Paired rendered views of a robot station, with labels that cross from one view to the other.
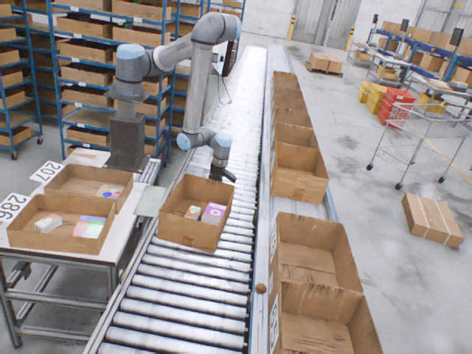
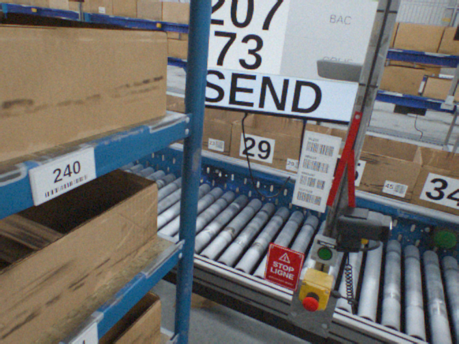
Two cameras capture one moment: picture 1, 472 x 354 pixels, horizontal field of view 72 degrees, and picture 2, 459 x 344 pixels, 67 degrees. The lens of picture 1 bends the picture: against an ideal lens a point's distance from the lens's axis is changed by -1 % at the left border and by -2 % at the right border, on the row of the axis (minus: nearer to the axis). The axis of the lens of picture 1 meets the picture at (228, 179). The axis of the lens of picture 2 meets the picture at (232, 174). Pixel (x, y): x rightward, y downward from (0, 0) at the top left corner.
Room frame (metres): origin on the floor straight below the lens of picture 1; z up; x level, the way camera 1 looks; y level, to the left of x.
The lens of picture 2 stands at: (2.60, 1.14, 1.46)
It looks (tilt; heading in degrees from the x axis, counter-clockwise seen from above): 23 degrees down; 291
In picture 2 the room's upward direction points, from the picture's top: 6 degrees clockwise
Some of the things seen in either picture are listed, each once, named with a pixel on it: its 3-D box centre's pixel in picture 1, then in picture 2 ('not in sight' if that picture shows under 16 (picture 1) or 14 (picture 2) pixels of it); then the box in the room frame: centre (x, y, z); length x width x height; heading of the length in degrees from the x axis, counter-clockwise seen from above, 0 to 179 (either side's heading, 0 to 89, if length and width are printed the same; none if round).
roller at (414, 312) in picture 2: (226, 155); (412, 287); (2.33, 0.05, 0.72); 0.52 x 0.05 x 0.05; 89
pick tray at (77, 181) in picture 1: (91, 187); not in sight; (1.48, 0.73, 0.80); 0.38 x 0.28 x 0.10; 93
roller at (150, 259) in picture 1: (195, 269); not in sight; (1.10, 0.08, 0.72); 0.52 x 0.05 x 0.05; 89
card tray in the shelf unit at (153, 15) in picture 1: (142, 9); not in sight; (2.99, 0.95, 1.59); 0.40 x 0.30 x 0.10; 89
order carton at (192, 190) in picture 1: (198, 210); not in sight; (1.40, 0.13, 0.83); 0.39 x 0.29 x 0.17; 172
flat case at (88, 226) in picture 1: (88, 229); not in sight; (1.19, 0.62, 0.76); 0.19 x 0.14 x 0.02; 7
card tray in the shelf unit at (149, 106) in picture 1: (141, 102); not in sight; (3.00, 0.95, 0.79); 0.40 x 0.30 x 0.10; 90
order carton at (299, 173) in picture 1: (296, 171); not in sight; (1.79, -0.39, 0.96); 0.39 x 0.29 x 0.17; 179
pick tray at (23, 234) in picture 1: (66, 223); not in sight; (1.17, 0.71, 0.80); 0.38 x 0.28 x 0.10; 97
